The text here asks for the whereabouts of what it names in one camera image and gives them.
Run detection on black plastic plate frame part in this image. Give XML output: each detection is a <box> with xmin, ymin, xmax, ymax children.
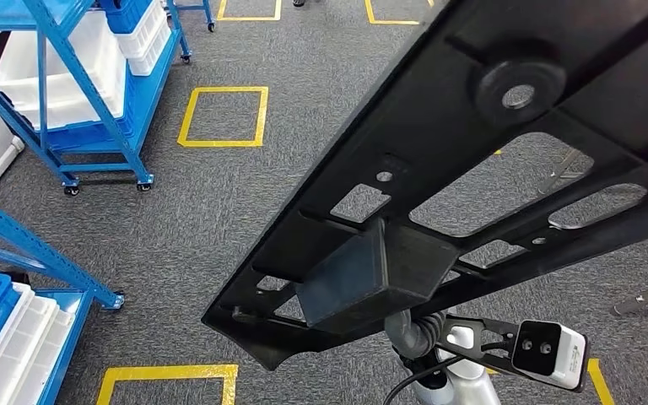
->
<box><xmin>201</xmin><ymin>0</ymin><xmax>648</xmax><ymax>373</ymax></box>

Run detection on blue metal shelf rack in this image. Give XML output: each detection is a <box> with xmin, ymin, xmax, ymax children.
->
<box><xmin>0</xmin><ymin>186</ymin><xmax>126</xmax><ymax>405</ymax></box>

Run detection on yellow floor tape marking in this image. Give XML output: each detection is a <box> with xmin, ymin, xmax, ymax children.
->
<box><xmin>216</xmin><ymin>0</ymin><xmax>284</xmax><ymax>23</ymax></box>
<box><xmin>176</xmin><ymin>85</ymin><xmax>270</xmax><ymax>149</ymax></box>

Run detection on blue wheeled metal rack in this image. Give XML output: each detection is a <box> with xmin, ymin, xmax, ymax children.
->
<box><xmin>174</xmin><ymin>0</ymin><xmax>217</xmax><ymax>33</ymax></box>
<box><xmin>0</xmin><ymin>0</ymin><xmax>195</xmax><ymax>197</ymax></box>

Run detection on white stacked plastic bins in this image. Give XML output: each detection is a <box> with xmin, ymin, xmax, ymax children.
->
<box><xmin>114</xmin><ymin>0</ymin><xmax>173</xmax><ymax>78</ymax></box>

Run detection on large white plastic bin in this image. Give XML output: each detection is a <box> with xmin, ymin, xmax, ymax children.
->
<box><xmin>0</xmin><ymin>9</ymin><xmax>127</xmax><ymax>133</ymax></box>

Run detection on black camera cable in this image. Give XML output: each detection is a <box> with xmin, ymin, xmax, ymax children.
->
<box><xmin>382</xmin><ymin>341</ymin><xmax>518</xmax><ymax>405</ymax></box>

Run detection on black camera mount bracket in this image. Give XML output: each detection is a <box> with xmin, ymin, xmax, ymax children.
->
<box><xmin>441</xmin><ymin>316</ymin><xmax>521</xmax><ymax>375</ymax></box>

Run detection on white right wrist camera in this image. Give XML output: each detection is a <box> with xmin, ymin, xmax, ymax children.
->
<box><xmin>510</xmin><ymin>319</ymin><xmax>589</xmax><ymax>392</ymax></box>

